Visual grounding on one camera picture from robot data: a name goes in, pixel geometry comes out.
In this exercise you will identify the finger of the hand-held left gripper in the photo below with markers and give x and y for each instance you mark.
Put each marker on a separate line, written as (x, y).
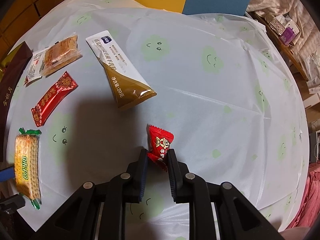
(11, 203)
(5, 175)

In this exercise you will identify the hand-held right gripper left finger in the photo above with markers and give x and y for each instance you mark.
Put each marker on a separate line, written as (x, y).
(143, 175)

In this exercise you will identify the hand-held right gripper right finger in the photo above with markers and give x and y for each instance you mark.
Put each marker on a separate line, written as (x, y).
(172, 177)

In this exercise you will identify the green-edged cracker packet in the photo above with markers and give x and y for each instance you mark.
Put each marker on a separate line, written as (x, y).
(26, 165)

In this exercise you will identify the red candy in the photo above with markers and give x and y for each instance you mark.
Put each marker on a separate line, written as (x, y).
(161, 140)

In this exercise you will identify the gold-lined tin box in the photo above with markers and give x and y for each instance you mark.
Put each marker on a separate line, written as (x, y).
(12, 85)

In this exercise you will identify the orange cake packet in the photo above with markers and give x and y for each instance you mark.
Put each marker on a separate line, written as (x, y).
(62, 52)

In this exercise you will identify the white smiley plastic tablecloth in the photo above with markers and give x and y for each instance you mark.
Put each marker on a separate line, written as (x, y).
(200, 92)

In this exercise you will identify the long red patterned wrapper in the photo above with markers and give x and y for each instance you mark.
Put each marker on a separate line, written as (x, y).
(53, 95)

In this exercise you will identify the white biscuit packet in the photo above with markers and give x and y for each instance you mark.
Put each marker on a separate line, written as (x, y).
(33, 70)

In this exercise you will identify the white and gold sachet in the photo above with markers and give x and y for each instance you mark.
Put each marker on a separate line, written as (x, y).
(117, 60)

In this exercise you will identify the pink cloth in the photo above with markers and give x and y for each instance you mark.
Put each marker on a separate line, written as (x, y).
(310, 192)

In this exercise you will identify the orange wooden wardrobe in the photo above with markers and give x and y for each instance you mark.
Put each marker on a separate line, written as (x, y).
(32, 5)

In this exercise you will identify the wooden side table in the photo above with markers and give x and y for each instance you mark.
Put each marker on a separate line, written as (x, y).
(292, 52)

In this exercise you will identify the small purple box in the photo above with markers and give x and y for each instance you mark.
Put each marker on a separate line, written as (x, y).
(287, 35)

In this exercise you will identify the small white box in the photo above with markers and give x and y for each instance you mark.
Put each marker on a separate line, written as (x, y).
(294, 26)

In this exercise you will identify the printed beige curtain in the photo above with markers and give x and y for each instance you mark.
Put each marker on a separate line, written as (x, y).
(275, 0)

